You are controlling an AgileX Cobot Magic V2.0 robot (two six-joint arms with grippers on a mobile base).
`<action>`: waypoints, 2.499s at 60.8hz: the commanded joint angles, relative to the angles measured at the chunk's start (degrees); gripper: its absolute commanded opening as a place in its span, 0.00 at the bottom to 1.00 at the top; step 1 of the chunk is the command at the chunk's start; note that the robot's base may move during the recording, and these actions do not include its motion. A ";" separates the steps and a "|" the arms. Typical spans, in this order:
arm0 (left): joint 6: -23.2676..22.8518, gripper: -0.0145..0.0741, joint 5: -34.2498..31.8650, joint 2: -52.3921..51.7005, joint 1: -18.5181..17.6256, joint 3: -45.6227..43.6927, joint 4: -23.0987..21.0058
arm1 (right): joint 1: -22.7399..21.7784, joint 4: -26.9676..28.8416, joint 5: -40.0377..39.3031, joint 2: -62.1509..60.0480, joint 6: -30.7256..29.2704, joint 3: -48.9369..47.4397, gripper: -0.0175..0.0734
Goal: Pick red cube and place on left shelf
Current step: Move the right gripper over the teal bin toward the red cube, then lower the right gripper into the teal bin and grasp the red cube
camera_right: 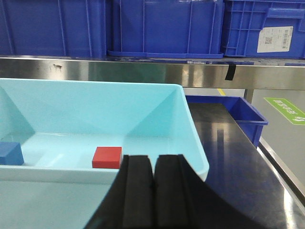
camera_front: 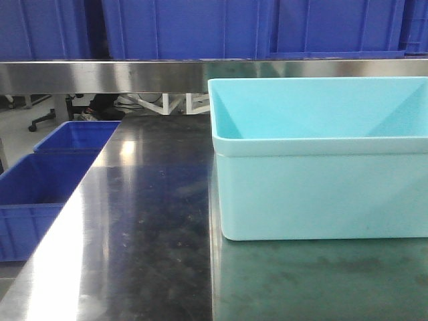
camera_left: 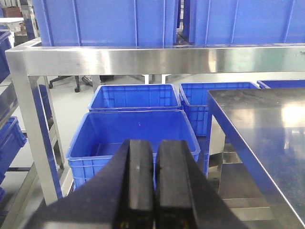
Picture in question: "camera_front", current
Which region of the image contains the right blue shelf crate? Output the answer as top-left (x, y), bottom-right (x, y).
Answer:
top-left (270, 0), bottom-right (405, 59)

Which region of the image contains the large blue shelf crate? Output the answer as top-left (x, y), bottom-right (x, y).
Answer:
top-left (102, 1), bottom-right (274, 60)

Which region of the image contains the near blue floor bin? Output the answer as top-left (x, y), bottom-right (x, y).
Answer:
top-left (1, 153), bottom-right (96, 262)

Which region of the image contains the white metal frame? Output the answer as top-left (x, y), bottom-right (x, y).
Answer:
top-left (122, 93), bottom-right (210, 115)

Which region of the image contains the blue floor bin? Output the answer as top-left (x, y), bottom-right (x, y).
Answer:
top-left (1, 153), bottom-right (96, 262)
top-left (33, 121), bottom-right (120, 153)

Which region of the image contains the far right blue crate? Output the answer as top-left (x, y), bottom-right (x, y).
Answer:
top-left (402, 0), bottom-right (427, 55)

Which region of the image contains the left blue shelf crate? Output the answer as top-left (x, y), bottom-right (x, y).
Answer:
top-left (1, 1), bottom-right (92, 62)

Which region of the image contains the light blue plastic bin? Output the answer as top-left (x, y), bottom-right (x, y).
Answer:
top-left (208, 76), bottom-right (427, 241)

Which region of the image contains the stainless steel shelf rail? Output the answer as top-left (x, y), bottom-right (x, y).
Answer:
top-left (1, 58), bottom-right (427, 95)

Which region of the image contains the black office chair base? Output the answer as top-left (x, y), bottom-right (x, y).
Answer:
top-left (28, 108), bottom-right (56, 132)

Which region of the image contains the far blue floor bin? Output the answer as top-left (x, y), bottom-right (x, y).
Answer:
top-left (33, 121), bottom-right (120, 153)

